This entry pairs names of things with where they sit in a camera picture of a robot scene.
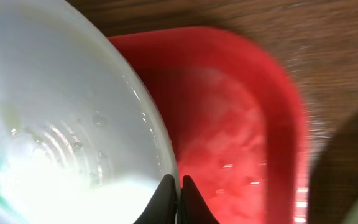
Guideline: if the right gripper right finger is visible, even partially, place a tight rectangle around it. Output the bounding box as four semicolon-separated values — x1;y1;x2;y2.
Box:
180;175;219;224

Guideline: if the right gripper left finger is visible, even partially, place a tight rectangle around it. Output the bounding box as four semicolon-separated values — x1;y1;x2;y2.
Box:
134;174;177;224

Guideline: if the pale blue plate top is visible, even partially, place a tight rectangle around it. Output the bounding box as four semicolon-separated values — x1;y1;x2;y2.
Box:
0;1;178;223

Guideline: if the red plastic tray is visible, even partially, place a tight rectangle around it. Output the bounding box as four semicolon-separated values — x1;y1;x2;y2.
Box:
110;27;309;223

